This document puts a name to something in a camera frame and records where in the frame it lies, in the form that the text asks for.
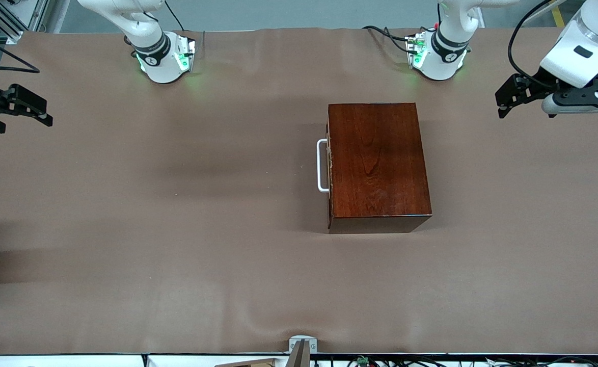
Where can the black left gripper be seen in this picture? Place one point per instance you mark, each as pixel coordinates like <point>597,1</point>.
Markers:
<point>534,83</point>

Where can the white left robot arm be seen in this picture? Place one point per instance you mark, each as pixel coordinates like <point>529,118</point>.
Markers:
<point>444,56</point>

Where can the yellow floor tape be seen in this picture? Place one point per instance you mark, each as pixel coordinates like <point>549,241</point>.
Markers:
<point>559,18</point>

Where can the dark brown wooden cabinet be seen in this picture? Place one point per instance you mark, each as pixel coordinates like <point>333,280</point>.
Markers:
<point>380,163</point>

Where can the brown table mat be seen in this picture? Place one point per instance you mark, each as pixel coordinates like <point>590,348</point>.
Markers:
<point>227,280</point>

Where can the green terminal connector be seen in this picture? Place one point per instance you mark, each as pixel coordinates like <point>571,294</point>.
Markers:
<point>362,361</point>

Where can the light wooden board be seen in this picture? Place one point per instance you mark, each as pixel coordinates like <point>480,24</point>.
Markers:
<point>253,364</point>

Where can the silver aluminium post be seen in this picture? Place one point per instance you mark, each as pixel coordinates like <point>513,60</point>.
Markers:
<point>42,12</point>

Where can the grey metal camera bracket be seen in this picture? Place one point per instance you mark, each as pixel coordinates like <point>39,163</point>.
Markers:
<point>309,346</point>

